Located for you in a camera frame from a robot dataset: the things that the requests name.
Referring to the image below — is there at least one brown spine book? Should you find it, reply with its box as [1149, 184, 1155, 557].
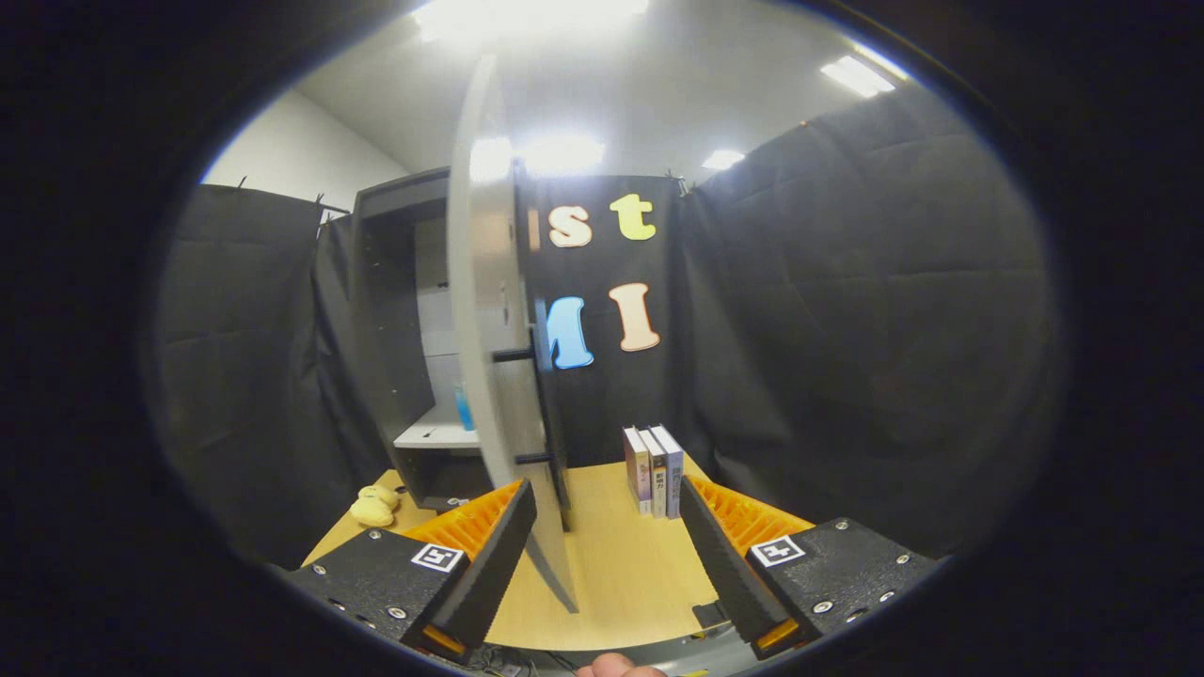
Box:
[640, 428, 669, 519]

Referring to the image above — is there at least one long ceiling light panel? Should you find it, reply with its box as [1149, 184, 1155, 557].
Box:
[820, 47, 910, 99]

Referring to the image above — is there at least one beige cabinet door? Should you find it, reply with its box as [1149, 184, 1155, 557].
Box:
[448, 55, 581, 614]

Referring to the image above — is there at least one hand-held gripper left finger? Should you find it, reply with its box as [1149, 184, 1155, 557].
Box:
[282, 480, 539, 664]

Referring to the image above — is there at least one yellow plush toy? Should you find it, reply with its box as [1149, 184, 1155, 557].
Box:
[350, 484, 401, 527]

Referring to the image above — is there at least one blue spine book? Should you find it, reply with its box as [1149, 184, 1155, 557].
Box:
[651, 424, 685, 520]

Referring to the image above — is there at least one dark grey cabinet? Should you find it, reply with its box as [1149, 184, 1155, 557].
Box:
[350, 167, 495, 513]

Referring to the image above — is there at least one dark red cover book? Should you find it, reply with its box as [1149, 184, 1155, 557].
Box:
[623, 426, 652, 515]

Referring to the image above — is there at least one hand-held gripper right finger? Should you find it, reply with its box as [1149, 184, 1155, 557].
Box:
[679, 475, 942, 661]

